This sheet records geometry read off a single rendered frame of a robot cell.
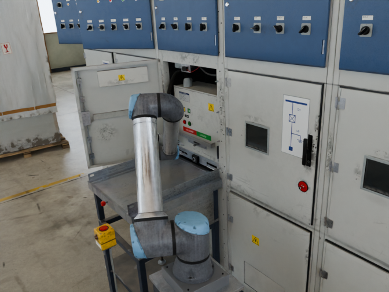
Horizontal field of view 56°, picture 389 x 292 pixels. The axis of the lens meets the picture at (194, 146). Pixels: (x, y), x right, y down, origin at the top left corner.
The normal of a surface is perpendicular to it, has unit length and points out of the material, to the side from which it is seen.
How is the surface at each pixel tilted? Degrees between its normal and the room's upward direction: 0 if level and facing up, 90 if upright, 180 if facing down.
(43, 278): 0
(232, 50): 90
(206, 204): 90
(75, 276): 0
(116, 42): 90
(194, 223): 8
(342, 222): 90
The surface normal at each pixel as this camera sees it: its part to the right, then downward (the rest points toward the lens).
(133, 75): 0.34, 0.33
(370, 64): -0.79, 0.26
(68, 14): -0.48, 0.34
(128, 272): -0.05, -0.93
